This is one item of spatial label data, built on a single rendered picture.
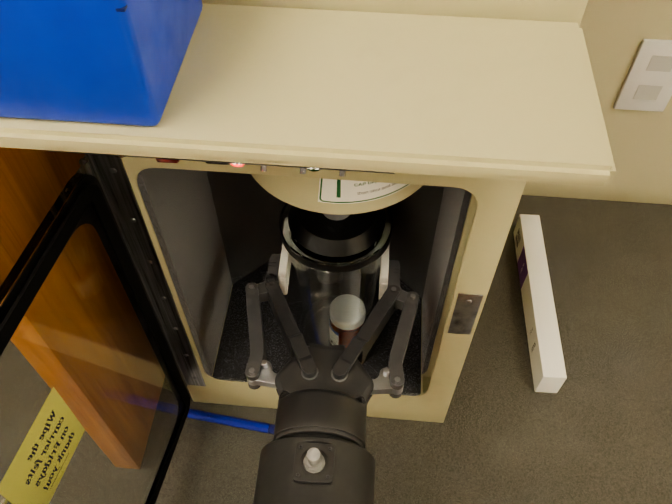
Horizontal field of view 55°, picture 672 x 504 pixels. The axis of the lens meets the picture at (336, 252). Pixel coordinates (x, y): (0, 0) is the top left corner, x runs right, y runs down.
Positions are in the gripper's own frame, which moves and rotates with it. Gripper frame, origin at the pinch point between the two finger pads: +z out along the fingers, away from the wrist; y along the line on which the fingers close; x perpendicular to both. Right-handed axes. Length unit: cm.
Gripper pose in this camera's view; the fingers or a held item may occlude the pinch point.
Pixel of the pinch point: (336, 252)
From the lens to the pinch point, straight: 64.2
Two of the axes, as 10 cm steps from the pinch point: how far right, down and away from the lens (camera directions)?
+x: 0.0, 6.1, 7.9
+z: 0.7, -7.9, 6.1
